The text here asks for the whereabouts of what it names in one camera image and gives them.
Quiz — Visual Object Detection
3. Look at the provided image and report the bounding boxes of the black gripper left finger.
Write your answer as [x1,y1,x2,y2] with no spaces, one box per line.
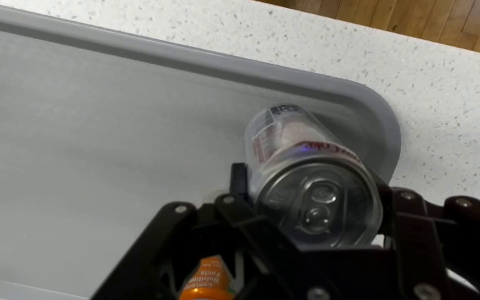
[91,163,306,300]

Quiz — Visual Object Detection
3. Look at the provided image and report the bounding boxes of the silver Diet Coke can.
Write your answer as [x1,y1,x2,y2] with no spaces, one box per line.
[244,105,383,250]

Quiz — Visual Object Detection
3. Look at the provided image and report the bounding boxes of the orange Fanta can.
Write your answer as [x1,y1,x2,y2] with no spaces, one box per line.
[178,255,234,300]

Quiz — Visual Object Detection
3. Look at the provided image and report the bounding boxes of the grey plastic tray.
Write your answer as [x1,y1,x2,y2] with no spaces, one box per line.
[0,5,401,300]

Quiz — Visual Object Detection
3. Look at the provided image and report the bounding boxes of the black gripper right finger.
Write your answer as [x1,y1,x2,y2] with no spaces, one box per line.
[379,185,480,300]

